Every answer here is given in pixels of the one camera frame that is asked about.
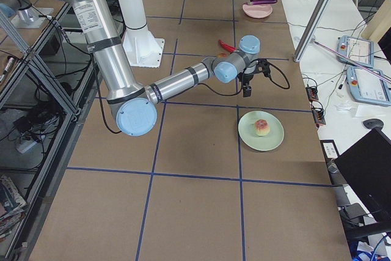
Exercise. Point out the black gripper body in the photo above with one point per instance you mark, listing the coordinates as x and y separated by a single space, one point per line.
247 77

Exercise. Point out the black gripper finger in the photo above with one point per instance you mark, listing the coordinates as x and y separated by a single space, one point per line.
247 91

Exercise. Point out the purple eggplant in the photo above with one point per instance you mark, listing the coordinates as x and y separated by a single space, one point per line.
261 2

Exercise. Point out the red chili pepper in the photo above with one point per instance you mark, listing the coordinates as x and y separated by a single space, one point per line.
226 46

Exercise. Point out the pink yellow peach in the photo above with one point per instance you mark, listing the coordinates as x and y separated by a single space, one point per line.
262 127

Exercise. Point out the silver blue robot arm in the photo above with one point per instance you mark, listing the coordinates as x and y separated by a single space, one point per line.
133 105

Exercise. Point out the pink round plate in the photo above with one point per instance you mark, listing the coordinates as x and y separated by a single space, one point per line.
258 11

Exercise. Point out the light green round plate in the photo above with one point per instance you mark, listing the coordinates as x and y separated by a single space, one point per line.
261 143

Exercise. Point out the orange circuit board upper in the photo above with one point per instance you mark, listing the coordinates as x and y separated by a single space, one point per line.
312 93

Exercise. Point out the orange circuit board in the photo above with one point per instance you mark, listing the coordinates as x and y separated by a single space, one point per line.
312 93
318 114

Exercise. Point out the orange circuit board lower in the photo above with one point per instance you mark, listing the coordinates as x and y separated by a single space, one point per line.
318 114

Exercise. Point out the upper teach pendant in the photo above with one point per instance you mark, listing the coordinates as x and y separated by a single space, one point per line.
356 49

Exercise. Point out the teach pendant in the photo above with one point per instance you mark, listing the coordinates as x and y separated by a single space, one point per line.
356 49
366 86

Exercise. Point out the white label card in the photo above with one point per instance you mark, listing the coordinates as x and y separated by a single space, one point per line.
329 148

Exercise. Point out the lower teach pendant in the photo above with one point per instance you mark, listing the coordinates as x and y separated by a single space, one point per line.
366 86

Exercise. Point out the black computer mouse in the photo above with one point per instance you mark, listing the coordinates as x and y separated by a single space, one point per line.
373 123

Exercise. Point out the black monitor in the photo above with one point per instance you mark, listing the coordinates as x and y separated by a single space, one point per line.
366 168

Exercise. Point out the white power strip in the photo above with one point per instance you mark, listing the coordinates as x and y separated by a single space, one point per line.
24 145

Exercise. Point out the stack of magazines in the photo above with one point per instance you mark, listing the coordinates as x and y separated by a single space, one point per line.
12 206

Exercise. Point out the aluminium frame post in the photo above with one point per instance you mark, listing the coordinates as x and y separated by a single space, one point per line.
310 29

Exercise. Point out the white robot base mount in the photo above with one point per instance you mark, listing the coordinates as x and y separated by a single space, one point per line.
141 47

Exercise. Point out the aluminium side frame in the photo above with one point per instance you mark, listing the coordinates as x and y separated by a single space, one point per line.
45 95

